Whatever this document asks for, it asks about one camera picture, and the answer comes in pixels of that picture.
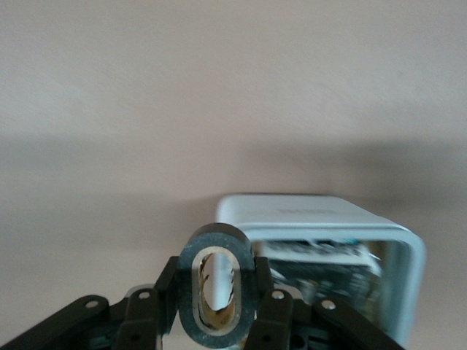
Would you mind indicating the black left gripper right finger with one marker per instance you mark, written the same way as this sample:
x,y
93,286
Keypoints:
x,y
277,321

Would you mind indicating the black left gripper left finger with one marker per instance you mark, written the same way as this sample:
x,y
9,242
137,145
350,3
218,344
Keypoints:
x,y
91,321

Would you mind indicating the black tape roll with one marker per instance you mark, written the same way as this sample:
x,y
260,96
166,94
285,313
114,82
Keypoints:
x,y
186,291

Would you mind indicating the white bin lid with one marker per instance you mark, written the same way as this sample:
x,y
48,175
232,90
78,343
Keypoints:
x,y
292,208

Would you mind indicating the mixed trash inside bin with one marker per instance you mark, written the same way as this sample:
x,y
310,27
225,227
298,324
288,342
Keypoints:
x,y
321,270

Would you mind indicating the white square trash bin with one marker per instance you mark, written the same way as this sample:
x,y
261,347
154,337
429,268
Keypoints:
x,y
412,273

